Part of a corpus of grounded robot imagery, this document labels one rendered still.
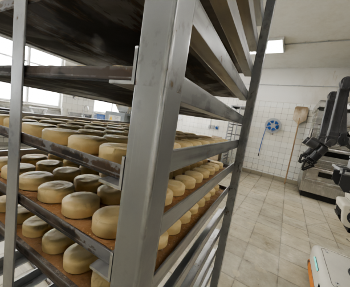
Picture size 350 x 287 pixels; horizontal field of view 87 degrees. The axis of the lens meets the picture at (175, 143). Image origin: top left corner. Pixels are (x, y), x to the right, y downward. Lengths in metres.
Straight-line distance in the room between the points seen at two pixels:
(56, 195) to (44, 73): 0.17
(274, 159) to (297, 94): 1.80
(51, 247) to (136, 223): 0.24
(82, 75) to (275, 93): 5.80
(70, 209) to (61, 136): 0.10
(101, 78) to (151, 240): 0.16
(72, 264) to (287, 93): 5.83
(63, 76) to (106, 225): 0.18
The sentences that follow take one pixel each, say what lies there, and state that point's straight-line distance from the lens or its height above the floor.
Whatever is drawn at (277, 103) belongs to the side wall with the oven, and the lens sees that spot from 5.88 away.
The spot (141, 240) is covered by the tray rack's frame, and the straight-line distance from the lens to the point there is 0.17.
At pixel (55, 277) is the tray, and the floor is 0.96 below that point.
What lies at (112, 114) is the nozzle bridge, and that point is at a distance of 2.41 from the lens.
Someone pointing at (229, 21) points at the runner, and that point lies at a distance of 0.44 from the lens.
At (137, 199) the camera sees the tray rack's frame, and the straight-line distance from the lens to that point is 0.16.
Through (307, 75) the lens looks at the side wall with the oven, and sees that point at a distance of 6.03.
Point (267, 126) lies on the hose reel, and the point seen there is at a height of 1.41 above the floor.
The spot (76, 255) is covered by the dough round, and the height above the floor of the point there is 0.97.
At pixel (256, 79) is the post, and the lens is 0.76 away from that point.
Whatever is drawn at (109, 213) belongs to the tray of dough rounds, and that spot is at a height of 1.06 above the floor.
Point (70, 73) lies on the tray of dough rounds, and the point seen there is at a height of 1.23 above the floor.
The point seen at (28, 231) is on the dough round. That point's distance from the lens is 0.44.
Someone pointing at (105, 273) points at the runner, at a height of 1.04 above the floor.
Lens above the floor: 1.19
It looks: 7 degrees down
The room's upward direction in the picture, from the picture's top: 9 degrees clockwise
